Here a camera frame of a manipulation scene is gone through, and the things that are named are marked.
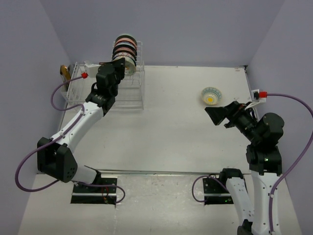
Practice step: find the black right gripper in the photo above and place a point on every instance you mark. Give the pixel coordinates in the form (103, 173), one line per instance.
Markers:
(234, 111)

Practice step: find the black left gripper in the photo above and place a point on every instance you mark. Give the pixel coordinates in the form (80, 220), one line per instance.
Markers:
(119, 65)

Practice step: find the white bowl orange flower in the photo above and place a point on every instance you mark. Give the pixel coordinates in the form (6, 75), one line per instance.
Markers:
(130, 67)

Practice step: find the yellow blue patterned bowl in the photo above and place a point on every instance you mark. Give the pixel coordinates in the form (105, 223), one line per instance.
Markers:
(211, 96)

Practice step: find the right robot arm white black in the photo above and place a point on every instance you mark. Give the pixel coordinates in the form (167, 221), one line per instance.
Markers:
(260, 216)

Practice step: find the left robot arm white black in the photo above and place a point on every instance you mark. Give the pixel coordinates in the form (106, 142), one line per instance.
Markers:
(55, 156)

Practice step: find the dark blue patterned bowl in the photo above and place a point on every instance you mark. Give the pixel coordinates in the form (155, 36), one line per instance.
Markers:
(126, 55)

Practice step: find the gold utensil in holder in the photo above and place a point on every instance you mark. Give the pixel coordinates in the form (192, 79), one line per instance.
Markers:
(64, 73)

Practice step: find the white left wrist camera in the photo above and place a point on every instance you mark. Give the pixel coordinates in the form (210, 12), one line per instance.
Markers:
(90, 70)

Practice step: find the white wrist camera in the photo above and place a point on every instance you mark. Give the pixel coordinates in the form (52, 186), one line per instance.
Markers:
(258, 97)
(90, 70)

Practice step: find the white wire dish rack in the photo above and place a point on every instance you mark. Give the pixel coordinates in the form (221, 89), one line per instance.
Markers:
(130, 90)

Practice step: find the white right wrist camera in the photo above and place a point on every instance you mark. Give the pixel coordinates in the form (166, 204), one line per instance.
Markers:
(258, 97)

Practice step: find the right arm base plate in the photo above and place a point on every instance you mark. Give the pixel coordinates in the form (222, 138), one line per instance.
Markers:
(214, 193)

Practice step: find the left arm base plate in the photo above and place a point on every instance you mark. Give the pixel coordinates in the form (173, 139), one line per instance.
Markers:
(93, 195)

